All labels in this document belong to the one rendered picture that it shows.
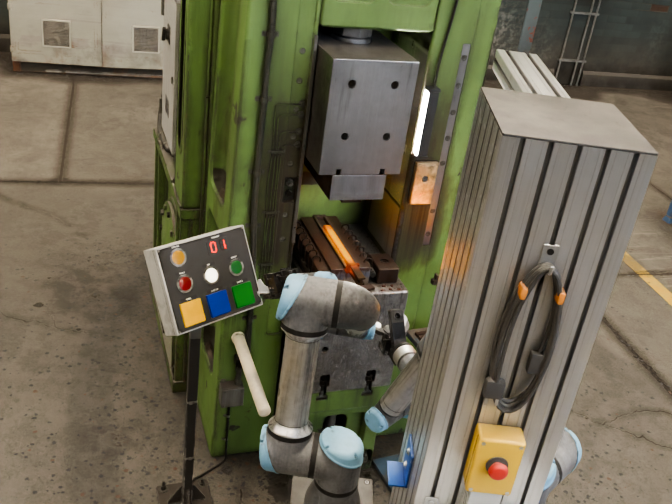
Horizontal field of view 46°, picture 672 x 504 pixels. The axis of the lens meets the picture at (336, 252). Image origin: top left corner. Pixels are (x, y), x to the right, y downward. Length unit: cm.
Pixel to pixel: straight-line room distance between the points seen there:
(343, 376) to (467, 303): 176
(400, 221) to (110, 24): 526
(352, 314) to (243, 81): 106
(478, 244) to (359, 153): 141
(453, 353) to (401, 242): 169
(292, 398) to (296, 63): 118
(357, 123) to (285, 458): 115
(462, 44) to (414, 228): 72
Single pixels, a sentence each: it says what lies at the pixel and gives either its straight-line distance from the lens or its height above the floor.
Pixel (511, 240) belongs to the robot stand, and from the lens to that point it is 134.
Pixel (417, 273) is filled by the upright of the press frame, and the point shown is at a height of 86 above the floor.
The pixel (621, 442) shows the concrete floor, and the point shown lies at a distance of 412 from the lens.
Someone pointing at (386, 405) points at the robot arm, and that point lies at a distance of 235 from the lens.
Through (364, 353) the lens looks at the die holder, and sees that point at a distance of 307.
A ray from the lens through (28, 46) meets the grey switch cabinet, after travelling 801.
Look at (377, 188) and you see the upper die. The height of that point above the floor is 131.
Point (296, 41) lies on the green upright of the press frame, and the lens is 265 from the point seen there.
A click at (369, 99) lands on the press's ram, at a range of 264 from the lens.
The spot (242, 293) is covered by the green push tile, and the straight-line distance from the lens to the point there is 263.
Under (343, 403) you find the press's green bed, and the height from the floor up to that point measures 40.
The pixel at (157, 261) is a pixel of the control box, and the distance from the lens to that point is 249.
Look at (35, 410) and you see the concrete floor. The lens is 377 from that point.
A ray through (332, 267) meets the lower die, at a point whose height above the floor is 99.
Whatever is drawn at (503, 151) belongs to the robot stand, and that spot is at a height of 200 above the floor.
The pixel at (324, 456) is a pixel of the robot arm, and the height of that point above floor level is 102.
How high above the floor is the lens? 242
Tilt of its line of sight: 28 degrees down
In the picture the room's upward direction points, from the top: 8 degrees clockwise
